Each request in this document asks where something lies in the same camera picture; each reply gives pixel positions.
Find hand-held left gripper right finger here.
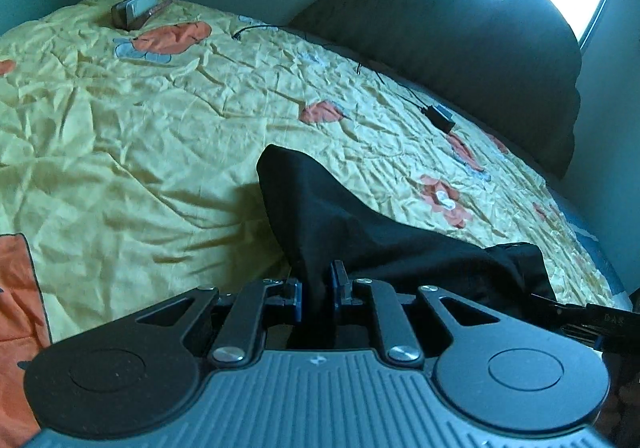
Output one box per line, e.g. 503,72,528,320
327,262,506,364

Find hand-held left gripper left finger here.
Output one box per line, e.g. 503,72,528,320
132,278,305,369

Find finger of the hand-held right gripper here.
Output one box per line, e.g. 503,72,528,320
527,292,640,351

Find black pants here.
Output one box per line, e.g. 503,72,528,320
256,144,558,349

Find blue grey mattress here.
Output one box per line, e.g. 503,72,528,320
547,178,628,296

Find black charger adapter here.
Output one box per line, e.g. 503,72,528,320
422,103,457,134

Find yellow flower print bedsheet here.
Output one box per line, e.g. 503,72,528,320
0,0,618,429

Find dark padded headboard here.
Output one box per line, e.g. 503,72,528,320
287,0,583,181

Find brown leather pouch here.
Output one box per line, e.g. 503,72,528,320
111,0,173,31

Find white flat device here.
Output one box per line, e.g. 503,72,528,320
122,0,157,21

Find black charger cable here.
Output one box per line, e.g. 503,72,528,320
232,23,431,111

